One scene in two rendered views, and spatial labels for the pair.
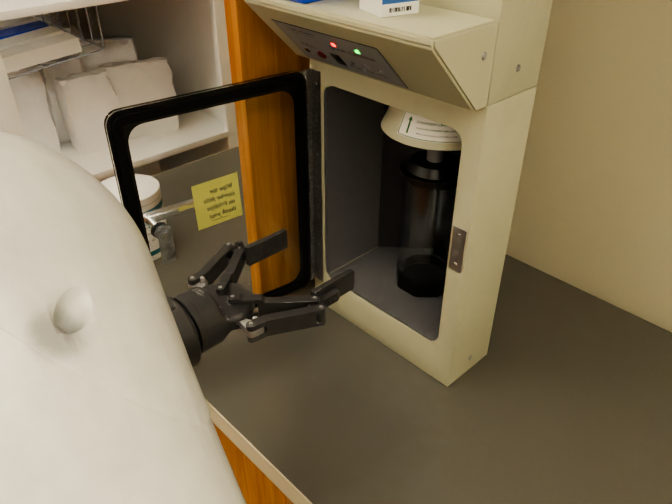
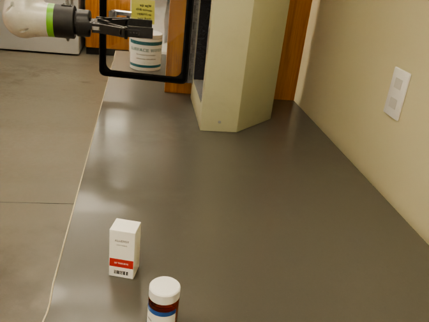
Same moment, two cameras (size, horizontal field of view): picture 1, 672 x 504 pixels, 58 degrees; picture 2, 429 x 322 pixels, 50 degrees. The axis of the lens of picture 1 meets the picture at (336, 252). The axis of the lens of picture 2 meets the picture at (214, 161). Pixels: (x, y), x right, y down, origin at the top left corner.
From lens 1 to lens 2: 1.01 m
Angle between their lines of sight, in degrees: 30
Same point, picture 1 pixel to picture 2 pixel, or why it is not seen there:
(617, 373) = (291, 158)
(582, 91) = (354, 11)
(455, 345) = (204, 102)
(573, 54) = not seen: outside the picture
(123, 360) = not seen: outside the picture
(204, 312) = (82, 14)
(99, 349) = not seen: outside the picture
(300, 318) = (113, 29)
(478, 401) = (205, 137)
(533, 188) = (332, 78)
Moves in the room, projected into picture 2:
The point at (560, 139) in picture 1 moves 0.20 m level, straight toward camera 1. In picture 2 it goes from (344, 43) to (295, 44)
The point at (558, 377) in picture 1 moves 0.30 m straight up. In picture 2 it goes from (257, 148) to (274, 38)
